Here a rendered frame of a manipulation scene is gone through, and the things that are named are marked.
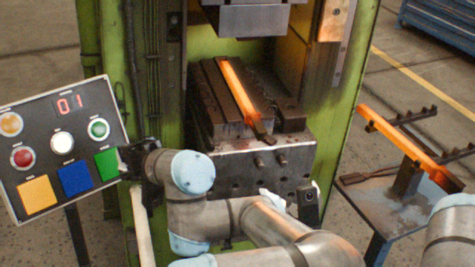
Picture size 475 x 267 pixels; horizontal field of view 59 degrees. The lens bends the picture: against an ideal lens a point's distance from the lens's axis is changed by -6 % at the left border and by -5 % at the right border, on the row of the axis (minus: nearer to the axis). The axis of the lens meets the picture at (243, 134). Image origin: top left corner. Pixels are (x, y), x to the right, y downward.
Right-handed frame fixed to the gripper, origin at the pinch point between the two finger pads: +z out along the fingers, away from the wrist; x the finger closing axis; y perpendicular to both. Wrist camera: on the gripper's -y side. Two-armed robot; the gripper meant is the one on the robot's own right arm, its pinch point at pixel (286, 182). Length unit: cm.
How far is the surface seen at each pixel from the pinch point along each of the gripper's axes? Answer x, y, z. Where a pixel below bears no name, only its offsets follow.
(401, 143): 38.5, -3.1, 5.6
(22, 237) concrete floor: -95, 100, 85
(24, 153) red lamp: -64, -10, 11
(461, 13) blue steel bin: 295, 55, 250
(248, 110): -0.6, -0.7, 33.1
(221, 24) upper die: -11.6, -30.8, 30.8
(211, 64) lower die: -4, 1, 68
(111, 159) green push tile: -43.4, -1.8, 15.3
